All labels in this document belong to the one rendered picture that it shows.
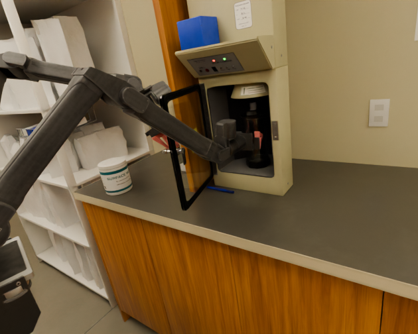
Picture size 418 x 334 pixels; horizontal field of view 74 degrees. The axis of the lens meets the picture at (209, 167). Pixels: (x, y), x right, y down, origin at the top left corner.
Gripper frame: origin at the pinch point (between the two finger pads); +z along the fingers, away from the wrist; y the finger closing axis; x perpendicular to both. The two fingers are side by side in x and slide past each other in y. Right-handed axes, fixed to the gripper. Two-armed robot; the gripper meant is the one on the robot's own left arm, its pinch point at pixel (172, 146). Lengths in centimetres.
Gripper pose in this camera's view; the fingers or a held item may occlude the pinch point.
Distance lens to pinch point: 100.5
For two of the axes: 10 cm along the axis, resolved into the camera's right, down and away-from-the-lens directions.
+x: -3.5, 3.7, -8.6
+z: 5.2, 8.4, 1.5
